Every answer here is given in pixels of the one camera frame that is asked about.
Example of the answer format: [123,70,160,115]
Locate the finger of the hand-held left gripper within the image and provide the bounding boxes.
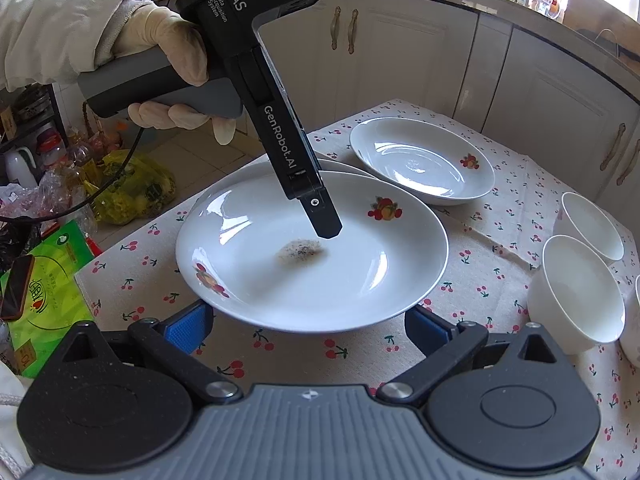
[299,187,344,239]

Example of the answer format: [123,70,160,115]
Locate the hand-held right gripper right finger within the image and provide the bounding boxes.
[375,304,558,403]

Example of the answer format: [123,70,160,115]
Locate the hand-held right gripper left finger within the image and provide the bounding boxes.
[60,302,241,403]

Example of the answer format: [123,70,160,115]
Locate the stained white fruit-print plate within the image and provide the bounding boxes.
[175,170,449,334]

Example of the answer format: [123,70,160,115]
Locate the white bowl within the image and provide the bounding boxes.
[552,191,626,262]
[619,275,640,367]
[527,234,627,357]

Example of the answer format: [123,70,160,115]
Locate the person's left forearm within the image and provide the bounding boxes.
[0,0,156,93]

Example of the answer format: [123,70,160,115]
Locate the person's left hand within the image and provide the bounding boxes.
[105,2,237,147]

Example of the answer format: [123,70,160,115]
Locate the cherry-print tablecloth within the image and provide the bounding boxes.
[74,99,640,480]

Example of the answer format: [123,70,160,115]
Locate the white cabinet door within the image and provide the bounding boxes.
[300,0,349,132]
[480,24,640,202]
[592,110,640,226]
[344,0,482,133]

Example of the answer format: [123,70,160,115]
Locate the clean white fruit-print plate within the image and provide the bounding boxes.
[349,117,497,207]

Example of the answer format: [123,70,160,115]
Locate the green cardboard box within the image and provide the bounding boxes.
[0,219,103,380]

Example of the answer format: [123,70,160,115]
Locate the yellow plastic bag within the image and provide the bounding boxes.
[92,151,177,227]

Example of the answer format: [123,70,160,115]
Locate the dark phone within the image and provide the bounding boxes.
[0,255,37,322]

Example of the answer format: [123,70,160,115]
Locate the clear plastic bags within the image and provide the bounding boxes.
[0,127,108,241]

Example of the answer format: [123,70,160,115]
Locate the person's white garment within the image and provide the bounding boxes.
[0,359,37,476]

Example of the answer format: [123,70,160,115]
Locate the white kitchen cabinets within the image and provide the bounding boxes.
[320,0,640,107]

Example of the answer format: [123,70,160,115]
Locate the black shelf rack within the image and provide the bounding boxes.
[0,82,68,158]

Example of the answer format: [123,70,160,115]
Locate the white kettle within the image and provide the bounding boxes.
[4,146,39,191]

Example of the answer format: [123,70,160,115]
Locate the tan cardboard box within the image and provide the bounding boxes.
[564,0,640,61]

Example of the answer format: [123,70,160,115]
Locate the black cable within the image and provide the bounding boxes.
[0,124,147,222]

